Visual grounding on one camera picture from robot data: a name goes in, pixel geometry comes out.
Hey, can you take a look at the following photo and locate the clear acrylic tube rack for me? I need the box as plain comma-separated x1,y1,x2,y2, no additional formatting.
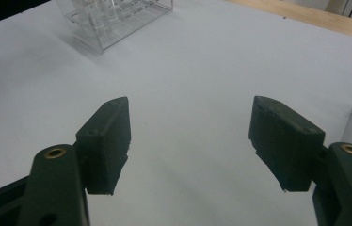
55,0,174,55

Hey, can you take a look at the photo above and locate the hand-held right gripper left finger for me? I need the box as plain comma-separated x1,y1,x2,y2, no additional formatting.
74,96,132,196

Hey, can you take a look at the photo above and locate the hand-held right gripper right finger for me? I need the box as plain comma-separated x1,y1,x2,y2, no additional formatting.
248,95,327,193

